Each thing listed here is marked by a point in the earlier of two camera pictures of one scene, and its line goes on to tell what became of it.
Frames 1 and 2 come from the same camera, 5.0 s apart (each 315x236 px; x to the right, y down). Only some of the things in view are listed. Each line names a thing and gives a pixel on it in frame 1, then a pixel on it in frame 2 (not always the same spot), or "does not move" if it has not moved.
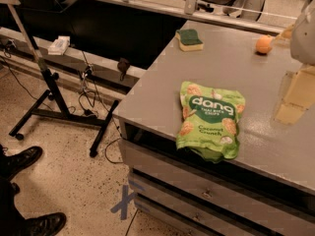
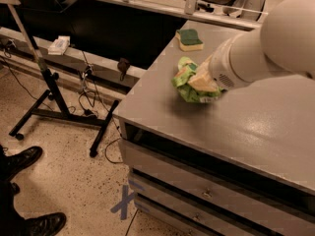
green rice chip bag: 209,127 → 188,92
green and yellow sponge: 189,40 does not move
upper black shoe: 11,164 does not move
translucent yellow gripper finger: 298,93 → 204,79
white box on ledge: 59,46 does not move
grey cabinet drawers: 174,194 does not move
